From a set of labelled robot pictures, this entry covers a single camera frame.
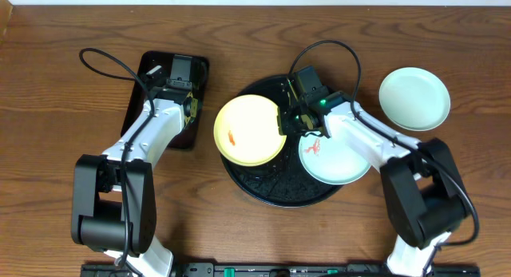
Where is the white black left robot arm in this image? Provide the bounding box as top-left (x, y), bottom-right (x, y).
top-left (71, 61), bottom-right (208, 276)

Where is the round black tray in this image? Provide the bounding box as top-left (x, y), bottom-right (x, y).
top-left (220, 74), bottom-right (342, 208)

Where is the yellow plate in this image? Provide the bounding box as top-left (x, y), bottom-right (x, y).
top-left (213, 94), bottom-right (287, 167)

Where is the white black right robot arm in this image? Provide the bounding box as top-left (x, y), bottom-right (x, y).
top-left (277, 92), bottom-right (477, 276)

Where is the light green plate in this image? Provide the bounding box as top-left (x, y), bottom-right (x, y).
top-left (378, 67), bottom-right (451, 131)
top-left (298, 133), bottom-right (371, 185)

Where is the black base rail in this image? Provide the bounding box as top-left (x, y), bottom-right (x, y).
top-left (80, 263), bottom-right (481, 277)

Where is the black rectangular tray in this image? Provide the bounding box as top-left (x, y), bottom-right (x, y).
top-left (138, 51), bottom-right (209, 150)

